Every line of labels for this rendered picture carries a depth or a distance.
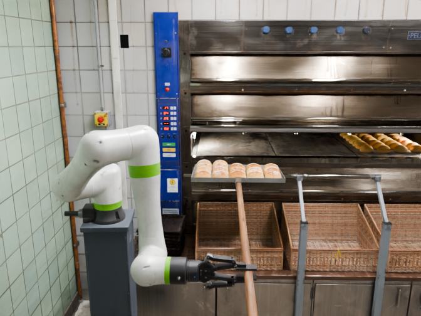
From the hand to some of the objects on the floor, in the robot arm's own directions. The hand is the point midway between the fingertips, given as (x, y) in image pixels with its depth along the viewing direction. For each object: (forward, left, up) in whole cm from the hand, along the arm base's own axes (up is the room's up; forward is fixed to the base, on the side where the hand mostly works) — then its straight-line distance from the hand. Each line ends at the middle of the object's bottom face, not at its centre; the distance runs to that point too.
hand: (246, 272), depth 142 cm
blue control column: (-27, +251, -119) cm, 279 cm away
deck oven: (+70, +245, -119) cm, 282 cm away
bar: (+39, +103, -119) cm, 162 cm away
